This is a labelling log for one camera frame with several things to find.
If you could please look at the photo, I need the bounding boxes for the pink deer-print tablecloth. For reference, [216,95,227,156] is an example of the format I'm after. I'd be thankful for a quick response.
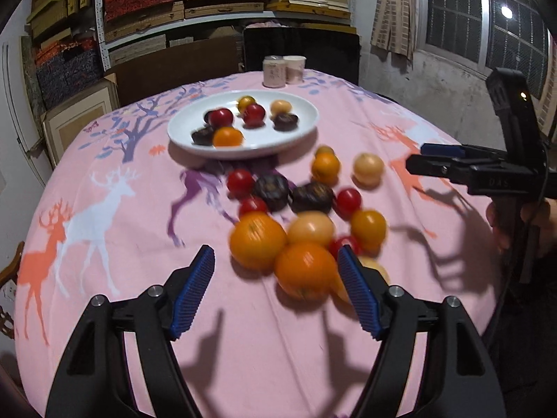
[13,69,501,418]

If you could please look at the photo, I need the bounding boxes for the barred window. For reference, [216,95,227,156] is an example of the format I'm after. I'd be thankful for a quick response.
[413,0,557,109]

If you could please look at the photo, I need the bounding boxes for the printed paper cup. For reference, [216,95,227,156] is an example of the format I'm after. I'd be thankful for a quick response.
[283,55,305,85]

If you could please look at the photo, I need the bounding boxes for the framed picture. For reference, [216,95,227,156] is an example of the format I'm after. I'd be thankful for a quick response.
[41,74,120,167]

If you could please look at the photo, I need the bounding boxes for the white oval plate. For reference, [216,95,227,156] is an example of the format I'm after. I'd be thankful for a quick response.
[167,90,320,160]

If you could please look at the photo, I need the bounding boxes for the dark purple passion fruit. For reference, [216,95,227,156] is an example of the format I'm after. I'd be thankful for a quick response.
[291,183,335,214]
[253,175,290,210]
[191,126,217,146]
[273,112,299,132]

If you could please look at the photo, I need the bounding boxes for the brown wooden chair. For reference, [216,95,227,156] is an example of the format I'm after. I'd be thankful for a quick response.
[0,241,24,345]

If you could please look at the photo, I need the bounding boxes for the pale pink drink can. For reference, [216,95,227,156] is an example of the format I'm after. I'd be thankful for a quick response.
[263,55,287,88]

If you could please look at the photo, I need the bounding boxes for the grey-green stone slab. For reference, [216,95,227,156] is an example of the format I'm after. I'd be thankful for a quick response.
[21,35,46,118]

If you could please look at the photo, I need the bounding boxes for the person's right hand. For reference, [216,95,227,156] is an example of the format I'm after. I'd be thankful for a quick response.
[486,198,557,261]

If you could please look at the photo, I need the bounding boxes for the red-orange patterned boxes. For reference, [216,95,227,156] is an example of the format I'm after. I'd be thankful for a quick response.
[35,37,99,65]

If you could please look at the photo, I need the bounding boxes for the black chair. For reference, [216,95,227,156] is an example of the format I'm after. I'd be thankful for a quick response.
[243,26,361,85]

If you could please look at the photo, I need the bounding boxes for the white metal shelf rack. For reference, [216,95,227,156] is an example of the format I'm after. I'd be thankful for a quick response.
[93,0,353,70]

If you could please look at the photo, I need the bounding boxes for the beige checked curtain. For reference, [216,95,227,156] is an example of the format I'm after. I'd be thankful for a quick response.
[370,0,422,62]

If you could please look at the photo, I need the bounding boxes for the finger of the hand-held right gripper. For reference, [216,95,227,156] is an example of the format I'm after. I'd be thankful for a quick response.
[405,154,480,186]
[420,142,508,163]

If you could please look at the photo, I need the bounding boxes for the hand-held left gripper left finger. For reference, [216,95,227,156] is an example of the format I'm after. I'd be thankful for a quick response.
[45,244,217,418]

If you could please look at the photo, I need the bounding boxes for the stack of yellow flat boxes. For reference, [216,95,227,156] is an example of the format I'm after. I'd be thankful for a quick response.
[266,0,351,20]

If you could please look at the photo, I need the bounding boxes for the blue patterned boxes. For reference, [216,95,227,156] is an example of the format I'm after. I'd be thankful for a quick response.
[36,50,105,109]

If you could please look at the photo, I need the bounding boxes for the pile of olive woven boxes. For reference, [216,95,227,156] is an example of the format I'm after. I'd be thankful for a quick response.
[27,0,94,46]

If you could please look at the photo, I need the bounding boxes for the white door panel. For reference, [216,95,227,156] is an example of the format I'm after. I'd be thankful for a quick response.
[0,41,44,184]

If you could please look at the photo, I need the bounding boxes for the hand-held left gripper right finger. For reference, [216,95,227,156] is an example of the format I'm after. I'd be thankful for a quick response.
[336,244,508,418]

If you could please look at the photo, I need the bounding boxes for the dark red plum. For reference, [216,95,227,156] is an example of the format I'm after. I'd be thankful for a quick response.
[204,109,234,128]

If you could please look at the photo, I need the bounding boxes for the brown wooden board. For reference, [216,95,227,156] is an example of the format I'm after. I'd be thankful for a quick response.
[104,35,244,106]

